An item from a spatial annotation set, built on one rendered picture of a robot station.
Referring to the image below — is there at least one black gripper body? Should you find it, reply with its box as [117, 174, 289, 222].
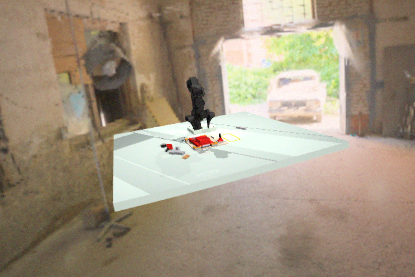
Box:
[185, 106, 215, 121]

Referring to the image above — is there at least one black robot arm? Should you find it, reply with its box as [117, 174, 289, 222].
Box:
[187, 77, 210, 130]

